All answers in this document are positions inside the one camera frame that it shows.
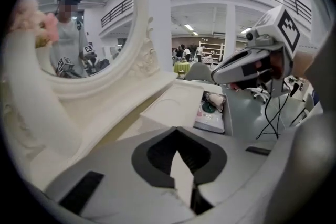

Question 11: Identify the white office chair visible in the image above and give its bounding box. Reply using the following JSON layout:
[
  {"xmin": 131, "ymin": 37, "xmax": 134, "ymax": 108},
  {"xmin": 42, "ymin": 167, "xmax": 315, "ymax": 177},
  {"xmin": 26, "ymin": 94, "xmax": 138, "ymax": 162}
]
[{"xmin": 250, "ymin": 86, "xmax": 271, "ymax": 104}]

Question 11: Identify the round green jar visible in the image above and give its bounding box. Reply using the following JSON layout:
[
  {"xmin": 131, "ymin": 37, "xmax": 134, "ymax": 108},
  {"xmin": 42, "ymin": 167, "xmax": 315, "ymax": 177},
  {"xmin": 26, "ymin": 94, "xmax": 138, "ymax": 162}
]
[{"xmin": 201, "ymin": 101, "xmax": 216, "ymax": 114}]

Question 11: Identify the green cloth round table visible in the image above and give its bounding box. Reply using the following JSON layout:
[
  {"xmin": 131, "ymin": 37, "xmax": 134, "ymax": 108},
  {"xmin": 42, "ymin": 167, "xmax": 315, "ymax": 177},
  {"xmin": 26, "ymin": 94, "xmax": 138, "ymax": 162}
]
[{"xmin": 173, "ymin": 60, "xmax": 191, "ymax": 79}]

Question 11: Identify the grey upholstered chair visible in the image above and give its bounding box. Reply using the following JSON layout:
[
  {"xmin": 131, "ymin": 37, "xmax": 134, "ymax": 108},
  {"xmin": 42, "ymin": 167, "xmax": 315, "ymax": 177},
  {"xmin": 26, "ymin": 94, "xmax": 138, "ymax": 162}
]
[{"xmin": 183, "ymin": 62, "xmax": 218, "ymax": 84}]

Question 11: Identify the white vase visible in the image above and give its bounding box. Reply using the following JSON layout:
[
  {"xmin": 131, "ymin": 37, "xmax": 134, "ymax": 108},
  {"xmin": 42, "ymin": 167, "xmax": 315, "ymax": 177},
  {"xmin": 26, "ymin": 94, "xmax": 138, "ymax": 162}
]
[{"xmin": 2, "ymin": 31, "xmax": 79, "ymax": 155}]

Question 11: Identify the white carved oval mirror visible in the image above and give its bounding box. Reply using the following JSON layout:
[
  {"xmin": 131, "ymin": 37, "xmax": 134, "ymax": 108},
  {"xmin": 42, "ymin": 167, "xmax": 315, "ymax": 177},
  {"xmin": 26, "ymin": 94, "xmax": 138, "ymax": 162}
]
[{"xmin": 26, "ymin": 0, "xmax": 161, "ymax": 99}]

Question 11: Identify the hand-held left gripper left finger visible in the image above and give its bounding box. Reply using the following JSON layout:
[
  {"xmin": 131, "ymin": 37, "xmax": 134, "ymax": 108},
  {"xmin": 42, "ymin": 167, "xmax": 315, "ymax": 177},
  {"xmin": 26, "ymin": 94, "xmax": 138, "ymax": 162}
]
[{"xmin": 45, "ymin": 127, "xmax": 196, "ymax": 224}]

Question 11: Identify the white jewellery box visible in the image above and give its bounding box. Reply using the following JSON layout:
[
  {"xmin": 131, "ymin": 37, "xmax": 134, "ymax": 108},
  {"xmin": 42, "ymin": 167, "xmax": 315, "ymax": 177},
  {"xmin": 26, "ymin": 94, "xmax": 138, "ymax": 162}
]
[{"xmin": 140, "ymin": 86, "xmax": 234, "ymax": 137}]

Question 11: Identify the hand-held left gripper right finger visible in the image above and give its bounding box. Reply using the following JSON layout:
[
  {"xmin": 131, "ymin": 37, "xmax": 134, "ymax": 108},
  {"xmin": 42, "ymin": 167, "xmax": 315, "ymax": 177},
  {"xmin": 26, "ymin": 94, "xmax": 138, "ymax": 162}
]
[{"xmin": 178, "ymin": 127, "xmax": 276, "ymax": 216}]

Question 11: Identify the white dressing table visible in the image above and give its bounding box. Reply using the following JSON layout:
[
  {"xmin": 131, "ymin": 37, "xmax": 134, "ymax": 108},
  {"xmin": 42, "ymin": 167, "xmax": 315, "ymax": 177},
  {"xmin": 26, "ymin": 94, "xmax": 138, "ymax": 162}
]
[{"xmin": 28, "ymin": 78, "xmax": 237, "ymax": 192}]

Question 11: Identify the pink flower bouquet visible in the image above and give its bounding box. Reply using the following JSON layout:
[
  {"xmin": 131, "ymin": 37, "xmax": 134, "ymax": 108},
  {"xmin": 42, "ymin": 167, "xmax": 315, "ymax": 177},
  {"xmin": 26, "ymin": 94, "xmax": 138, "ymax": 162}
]
[{"xmin": 7, "ymin": 0, "xmax": 60, "ymax": 48}]

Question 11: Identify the person's right forearm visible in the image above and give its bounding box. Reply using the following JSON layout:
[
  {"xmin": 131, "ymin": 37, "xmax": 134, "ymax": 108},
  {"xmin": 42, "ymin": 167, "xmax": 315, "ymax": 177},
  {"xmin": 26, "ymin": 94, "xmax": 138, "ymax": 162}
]
[{"xmin": 291, "ymin": 43, "xmax": 317, "ymax": 81}]

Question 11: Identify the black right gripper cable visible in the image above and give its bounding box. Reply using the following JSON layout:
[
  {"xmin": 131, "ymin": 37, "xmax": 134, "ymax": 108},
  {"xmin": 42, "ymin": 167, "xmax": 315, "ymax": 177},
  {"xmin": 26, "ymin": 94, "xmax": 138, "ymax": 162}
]
[{"xmin": 256, "ymin": 85, "xmax": 291, "ymax": 140}]

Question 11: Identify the pale wooden rack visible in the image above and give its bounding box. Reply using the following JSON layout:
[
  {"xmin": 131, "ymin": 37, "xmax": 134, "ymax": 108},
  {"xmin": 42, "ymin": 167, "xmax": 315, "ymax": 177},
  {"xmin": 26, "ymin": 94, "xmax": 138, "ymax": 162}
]
[{"xmin": 198, "ymin": 40, "xmax": 226, "ymax": 63}]

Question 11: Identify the beige makeup puff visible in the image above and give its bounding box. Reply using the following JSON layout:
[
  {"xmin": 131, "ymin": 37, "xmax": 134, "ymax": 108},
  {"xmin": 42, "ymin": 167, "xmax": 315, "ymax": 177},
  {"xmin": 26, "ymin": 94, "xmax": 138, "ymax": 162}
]
[{"xmin": 208, "ymin": 93, "xmax": 227, "ymax": 108}]

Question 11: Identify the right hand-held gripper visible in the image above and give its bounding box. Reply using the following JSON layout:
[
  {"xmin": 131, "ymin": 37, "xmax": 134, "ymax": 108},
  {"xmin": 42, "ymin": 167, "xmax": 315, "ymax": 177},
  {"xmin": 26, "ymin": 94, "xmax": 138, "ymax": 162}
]
[{"xmin": 212, "ymin": 5, "xmax": 301, "ymax": 99}]

